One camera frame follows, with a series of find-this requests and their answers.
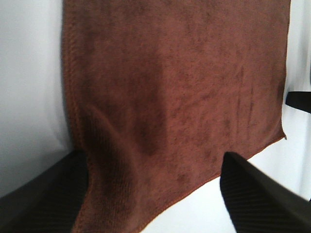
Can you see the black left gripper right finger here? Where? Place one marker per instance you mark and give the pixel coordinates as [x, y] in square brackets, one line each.
[258, 204]

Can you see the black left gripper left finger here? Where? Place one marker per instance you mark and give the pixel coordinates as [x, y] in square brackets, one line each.
[49, 203]

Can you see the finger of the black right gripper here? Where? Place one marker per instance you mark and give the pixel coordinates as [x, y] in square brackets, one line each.
[300, 100]

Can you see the brown microfiber towel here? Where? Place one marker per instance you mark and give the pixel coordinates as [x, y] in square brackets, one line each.
[158, 90]

